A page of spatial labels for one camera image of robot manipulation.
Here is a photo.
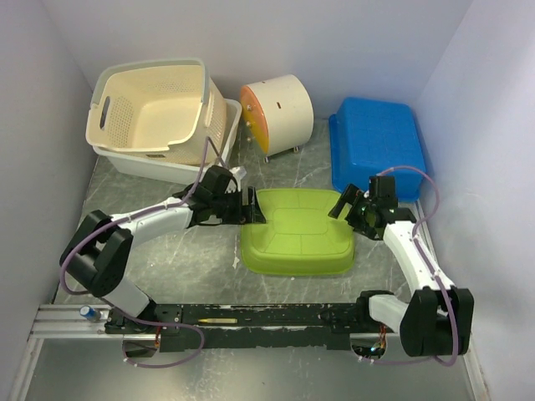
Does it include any cream perforated basket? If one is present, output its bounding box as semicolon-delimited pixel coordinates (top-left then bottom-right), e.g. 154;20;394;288
85;58;227;165

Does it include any cream cylinder orange-faced drawer unit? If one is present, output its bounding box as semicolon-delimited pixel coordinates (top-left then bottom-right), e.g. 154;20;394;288
240;74;314;161

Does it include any green plastic basin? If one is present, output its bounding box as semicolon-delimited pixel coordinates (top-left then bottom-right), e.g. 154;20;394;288
240;188;355;276

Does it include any blue plastic tub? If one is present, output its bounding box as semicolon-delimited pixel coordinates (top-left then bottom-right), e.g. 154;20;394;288
329;97;426;192

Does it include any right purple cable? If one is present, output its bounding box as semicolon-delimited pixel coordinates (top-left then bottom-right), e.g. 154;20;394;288
369;165;461;368

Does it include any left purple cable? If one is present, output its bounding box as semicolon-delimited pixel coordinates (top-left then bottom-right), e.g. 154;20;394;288
59;137;227;369

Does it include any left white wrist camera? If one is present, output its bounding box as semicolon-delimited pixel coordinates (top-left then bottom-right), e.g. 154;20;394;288
230;166;247;181

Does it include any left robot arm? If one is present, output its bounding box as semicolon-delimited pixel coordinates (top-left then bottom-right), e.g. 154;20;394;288
59;165;266;333

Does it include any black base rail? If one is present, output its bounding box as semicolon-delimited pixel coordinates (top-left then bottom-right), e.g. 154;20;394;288
104;302;381;353

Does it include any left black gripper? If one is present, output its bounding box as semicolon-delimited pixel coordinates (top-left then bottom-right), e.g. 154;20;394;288
212;187;268;226

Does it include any purple cable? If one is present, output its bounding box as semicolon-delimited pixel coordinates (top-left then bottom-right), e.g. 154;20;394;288
369;165;461;368
59;137;227;369

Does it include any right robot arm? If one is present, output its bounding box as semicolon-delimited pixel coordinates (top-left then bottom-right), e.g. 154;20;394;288
329;175;475;366

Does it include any small blue capacitor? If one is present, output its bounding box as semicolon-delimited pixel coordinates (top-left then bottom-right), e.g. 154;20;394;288
79;305;102;322

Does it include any aluminium extrusion rail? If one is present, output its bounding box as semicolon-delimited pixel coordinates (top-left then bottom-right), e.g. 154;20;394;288
31;305;399;348

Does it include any white plastic tray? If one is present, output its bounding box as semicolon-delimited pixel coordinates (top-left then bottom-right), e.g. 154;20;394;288
93;99;242;185

